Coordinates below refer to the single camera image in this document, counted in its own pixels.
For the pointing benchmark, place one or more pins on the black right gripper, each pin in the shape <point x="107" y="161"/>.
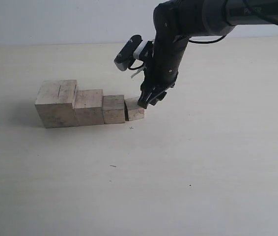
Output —
<point x="162" y="58"/>

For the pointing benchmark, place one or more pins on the smallest wooden cube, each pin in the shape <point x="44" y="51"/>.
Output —
<point x="132" y="110"/>

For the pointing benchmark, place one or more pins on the third largest wooden cube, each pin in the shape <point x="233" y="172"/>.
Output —
<point x="113" y="109"/>

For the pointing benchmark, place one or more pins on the second largest wooden cube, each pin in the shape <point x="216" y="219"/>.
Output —
<point x="89" y="107"/>

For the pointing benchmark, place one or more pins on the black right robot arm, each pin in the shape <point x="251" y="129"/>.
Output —
<point x="177" y="21"/>

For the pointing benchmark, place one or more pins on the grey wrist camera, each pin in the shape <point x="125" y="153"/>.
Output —
<point x="125" y="58"/>

